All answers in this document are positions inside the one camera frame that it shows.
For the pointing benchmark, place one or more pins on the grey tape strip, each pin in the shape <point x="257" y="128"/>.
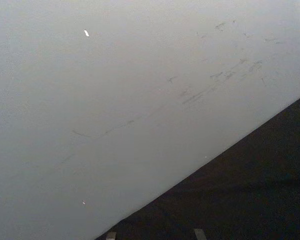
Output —
<point x="111" y="236"/>
<point x="200" y="235"/>

